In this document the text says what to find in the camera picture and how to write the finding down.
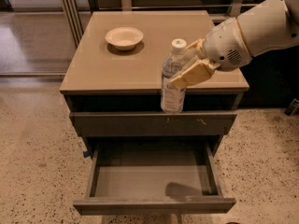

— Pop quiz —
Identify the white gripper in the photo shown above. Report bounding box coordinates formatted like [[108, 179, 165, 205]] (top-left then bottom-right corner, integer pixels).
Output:
[[170, 18, 252, 89]]

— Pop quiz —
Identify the clear plastic water bottle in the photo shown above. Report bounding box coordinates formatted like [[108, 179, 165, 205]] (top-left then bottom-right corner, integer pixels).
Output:
[[161, 38, 192, 113]]

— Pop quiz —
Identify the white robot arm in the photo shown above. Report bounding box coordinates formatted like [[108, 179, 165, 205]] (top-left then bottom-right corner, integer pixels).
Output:
[[170, 0, 299, 89]]

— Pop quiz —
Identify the closed top drawer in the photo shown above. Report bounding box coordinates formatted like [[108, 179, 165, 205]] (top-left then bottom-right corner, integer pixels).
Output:
[[70, 111, 236, 137]]

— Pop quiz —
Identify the grey drawer cabinet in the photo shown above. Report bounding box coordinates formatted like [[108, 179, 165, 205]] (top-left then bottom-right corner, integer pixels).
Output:
[[59, 10, 250, 224]]

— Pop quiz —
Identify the open middle drawer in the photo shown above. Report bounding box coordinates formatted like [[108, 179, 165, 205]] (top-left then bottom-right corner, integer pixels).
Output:
[[74, 142, 235, 216]]

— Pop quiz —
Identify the white ceramic bowl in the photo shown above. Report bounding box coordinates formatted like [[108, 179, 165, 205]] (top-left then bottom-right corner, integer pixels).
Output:
[[105, 27, 144, 51]]

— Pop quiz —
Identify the dark object on floor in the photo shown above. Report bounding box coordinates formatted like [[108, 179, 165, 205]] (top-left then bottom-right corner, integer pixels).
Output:
[[284, 99, 299, 116]]

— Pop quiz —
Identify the blue tape piece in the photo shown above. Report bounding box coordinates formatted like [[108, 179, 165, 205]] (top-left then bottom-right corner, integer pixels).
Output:
[[82, 150, 90, 158]]

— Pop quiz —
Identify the metal frame rail left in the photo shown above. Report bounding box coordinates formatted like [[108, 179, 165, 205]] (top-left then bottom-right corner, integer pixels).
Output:
[[61, 0, 83, 47]]

